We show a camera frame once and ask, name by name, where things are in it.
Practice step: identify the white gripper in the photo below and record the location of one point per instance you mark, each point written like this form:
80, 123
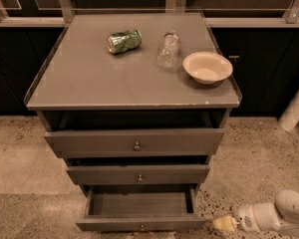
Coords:
245, 219

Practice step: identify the grey bottom drawer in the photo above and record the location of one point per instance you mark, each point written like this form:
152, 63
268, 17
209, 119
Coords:
141, 208

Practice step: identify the grey drawer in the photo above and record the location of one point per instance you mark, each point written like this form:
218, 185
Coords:
179, 171
134, 142
141, 208

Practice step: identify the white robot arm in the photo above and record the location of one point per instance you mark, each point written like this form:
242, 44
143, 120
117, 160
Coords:
281, 216

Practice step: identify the grey middle drawer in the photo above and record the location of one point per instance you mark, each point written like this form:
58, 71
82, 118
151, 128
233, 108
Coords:
179, 171

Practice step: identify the grey drawer cabinet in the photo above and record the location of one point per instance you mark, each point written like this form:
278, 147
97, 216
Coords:
85, 87

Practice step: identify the grey top drawer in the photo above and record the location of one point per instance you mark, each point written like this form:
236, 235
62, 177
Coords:
134, 142

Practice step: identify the white paper bowl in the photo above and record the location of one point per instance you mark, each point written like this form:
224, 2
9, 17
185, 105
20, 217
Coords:
207, 68

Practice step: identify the clear plastic bottle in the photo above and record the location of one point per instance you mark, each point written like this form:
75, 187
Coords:
167, 51

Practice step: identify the crushed green soda can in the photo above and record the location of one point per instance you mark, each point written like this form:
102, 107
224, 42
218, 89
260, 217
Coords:
121, 42

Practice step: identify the white cylindrical post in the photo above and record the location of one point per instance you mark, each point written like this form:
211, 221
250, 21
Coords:
290, 117

